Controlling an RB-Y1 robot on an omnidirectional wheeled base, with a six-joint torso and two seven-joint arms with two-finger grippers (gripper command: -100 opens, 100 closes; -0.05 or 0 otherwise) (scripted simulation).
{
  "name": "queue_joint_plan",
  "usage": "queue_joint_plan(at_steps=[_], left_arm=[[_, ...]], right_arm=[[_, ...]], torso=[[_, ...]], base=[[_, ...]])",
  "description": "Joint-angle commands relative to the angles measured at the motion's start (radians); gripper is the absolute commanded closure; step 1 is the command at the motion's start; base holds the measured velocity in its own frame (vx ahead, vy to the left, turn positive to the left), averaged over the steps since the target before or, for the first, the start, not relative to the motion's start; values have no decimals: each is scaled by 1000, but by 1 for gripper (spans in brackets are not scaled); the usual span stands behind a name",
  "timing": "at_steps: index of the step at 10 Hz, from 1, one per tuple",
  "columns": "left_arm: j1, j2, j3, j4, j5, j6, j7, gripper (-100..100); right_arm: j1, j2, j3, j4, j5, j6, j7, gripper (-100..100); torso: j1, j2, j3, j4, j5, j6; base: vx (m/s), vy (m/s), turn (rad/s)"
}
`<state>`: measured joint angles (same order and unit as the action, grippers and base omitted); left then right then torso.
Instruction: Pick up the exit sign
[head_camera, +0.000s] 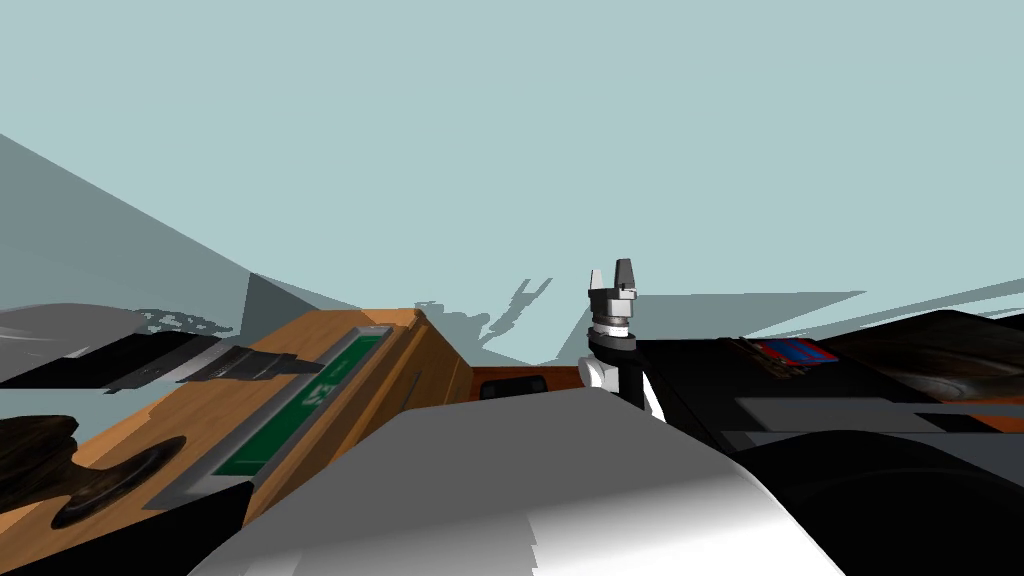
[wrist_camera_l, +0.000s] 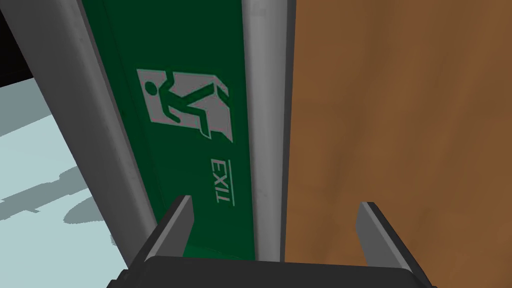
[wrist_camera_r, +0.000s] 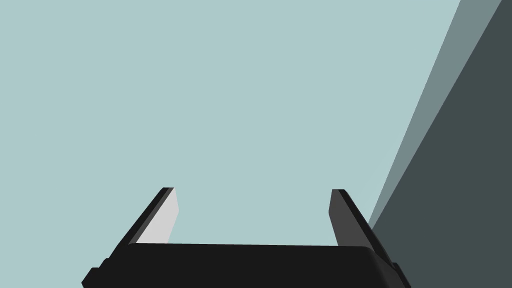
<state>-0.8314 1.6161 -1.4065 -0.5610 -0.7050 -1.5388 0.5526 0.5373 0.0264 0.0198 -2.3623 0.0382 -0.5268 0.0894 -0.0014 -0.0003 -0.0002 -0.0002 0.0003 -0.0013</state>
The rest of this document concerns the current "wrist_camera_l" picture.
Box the green door leaf with exit sign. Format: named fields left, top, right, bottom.
left=81, top=0, right=257, bottom=262

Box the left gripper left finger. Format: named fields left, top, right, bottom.
left=130, top=194, right=196, bottom=268

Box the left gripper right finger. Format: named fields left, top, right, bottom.
left=355, top=201, right=427, bottom=281

